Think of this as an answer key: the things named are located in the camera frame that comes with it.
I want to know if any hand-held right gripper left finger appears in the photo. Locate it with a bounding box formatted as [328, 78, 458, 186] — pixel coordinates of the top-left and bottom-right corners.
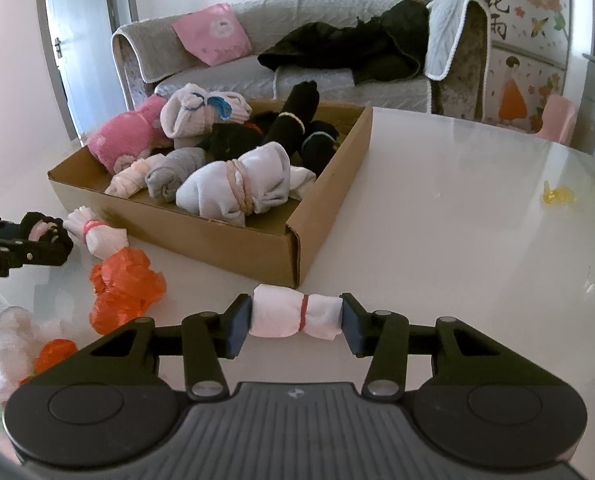
[85, 294, 253, 402]

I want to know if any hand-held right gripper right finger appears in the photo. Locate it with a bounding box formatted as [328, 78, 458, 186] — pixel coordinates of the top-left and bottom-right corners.
[341, 291, 508, 402]

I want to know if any black sock bundle pink band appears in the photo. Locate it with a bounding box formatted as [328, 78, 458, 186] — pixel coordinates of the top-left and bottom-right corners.
[22, 211, 71, 246]

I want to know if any white sock bundle red band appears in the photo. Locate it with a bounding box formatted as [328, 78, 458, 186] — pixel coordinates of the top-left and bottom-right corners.
[248, 284, 342, 342]

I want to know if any white sock bundle pink band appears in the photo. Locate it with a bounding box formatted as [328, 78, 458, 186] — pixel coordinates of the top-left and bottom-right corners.
[65, 205, 128, 261]

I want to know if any orange plastic bag bundle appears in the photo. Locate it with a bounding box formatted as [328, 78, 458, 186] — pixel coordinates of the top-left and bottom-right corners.
[88, 249, 167, 336]
[20, 339, 78, 386]

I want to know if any cardboard box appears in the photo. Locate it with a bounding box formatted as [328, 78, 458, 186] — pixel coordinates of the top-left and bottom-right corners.
[46, 97, 374, 290]

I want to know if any white sock roll peach print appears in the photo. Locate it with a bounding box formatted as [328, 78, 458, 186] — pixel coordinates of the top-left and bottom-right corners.
[104, 154, 166, 198]

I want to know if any white sock bundle tan band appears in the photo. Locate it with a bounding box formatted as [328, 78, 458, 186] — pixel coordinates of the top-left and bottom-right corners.
[176, 141, 318, 231]

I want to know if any grey sock bundle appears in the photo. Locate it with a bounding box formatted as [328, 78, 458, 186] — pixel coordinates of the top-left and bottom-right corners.
[144, 147, 209, 205]

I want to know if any white embroidered sock bundle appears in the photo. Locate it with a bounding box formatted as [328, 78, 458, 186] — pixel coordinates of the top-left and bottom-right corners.
[158, 82, 253, 140]

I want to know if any black sock bundle white band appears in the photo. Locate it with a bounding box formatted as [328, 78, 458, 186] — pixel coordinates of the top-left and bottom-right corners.
[262, 80, 323, 161]

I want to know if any white glossy desktop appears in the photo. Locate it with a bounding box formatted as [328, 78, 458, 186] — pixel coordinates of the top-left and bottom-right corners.
[0, 105, 595, 480]

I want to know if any clear plastic bag bundle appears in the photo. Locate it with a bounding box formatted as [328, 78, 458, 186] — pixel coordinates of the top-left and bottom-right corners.
[0, 306, 46, 403]

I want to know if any pink fluffy sock bundle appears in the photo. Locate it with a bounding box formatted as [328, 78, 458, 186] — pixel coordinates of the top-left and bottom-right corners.
[86, 96, 171, 176]

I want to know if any black sock bundle blue band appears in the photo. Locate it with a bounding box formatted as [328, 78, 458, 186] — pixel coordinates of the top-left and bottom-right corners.
[300, 121, 341, 181]

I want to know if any pale blue door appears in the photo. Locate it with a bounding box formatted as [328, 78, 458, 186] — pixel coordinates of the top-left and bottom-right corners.
[35, 0, 138, 148]

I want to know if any small yellow clip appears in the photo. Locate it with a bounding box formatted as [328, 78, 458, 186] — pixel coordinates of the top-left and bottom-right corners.
[542, 182, 575, 206]

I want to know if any black clothing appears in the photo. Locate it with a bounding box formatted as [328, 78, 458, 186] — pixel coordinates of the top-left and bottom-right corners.
[258, 0, 431, 86]

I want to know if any pink cushion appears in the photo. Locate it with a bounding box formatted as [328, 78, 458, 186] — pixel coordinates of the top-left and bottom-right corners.
[172, 2, 253, 67]

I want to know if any pink plastic chair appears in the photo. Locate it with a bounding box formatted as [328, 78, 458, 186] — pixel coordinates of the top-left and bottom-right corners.
[535, 94, 578, 141]

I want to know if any white quilted sofa cover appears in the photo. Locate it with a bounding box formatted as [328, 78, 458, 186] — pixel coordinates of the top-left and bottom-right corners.
[424, 0, 488, 81]

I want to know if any flower decorated refrigerator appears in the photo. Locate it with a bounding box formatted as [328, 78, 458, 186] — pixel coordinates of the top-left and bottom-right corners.
[450, 0, 585, 133]

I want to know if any grey sofa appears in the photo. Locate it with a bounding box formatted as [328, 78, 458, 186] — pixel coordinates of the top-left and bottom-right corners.
[112, 0, 491, 116]

